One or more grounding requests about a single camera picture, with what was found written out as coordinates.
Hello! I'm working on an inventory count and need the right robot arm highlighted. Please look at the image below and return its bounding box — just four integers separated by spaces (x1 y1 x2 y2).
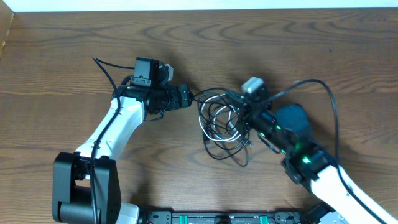
229 93 397 223

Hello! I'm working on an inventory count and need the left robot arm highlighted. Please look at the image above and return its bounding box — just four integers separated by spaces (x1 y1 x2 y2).
52 84 193 223

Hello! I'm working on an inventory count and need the left camera black cable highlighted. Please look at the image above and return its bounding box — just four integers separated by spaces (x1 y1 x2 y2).
88 55 136 224

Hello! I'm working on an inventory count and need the camera black cable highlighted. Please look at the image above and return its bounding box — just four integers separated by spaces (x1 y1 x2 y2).
88 55 136 224
269 78 382 224

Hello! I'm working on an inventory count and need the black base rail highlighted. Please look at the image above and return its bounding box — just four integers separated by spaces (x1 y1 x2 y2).
137 210 307 224

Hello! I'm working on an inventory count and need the right camera black cable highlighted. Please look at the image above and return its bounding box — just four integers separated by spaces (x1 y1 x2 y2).
269 78 382 224

